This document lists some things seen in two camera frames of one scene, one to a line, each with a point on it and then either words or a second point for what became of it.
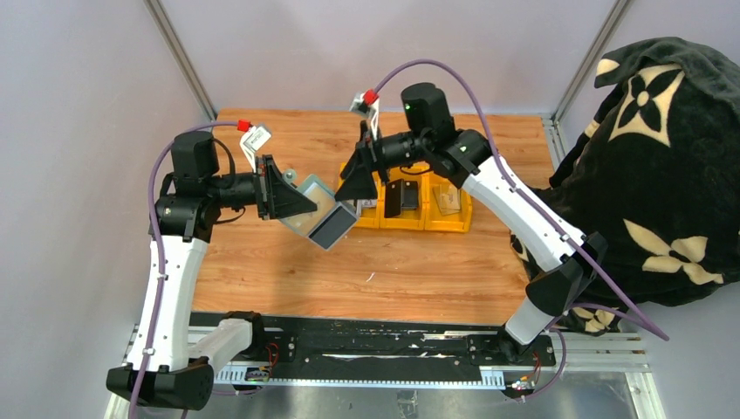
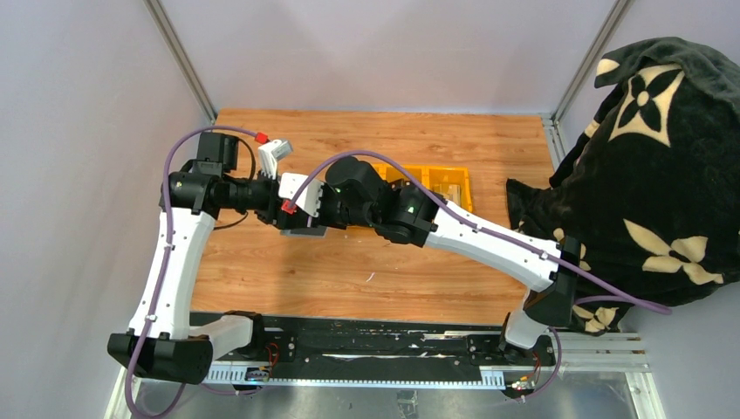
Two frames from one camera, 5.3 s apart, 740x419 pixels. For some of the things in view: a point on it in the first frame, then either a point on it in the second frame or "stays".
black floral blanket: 658,176 stays
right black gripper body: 372,153 -> 332,212
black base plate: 394,346 stays
